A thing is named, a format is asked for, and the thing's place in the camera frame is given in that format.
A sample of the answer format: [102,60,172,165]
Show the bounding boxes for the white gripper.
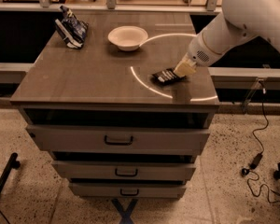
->
[174,33,221,77]

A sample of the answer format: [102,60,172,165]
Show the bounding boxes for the black rxbar chocolate bar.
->
[152,68,183,86]

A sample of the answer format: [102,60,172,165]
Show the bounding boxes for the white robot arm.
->
[174,0,280,77]

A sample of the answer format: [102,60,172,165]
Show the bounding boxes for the white paper bowl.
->
[108,26,148,51]

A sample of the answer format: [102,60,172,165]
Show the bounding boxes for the grey drawer cabinet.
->
[11,12,219,186]

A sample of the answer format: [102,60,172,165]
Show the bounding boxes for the blue chip bag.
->
[54,6,89,49]

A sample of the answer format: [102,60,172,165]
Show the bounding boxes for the top grey drawer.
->
[26,125,210,155]

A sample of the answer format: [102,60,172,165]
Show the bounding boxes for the grey drawer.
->
[52,161,196,182]
[69,183,186,199]
[26,125,210,155]

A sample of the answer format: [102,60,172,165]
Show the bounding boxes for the bottom grey drawer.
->
[69,183,186,199]

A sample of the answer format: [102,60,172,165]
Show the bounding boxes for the middle grey drawer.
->
[52,161,196,182]

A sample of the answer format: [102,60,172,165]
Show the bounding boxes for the blue tape cross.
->
[112,199,137,224]

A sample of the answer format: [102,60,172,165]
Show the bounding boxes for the black stand leg left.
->
[0,153,21,194]

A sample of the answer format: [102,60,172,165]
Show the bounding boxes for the black power adapter cable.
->
[241,79,280,204]

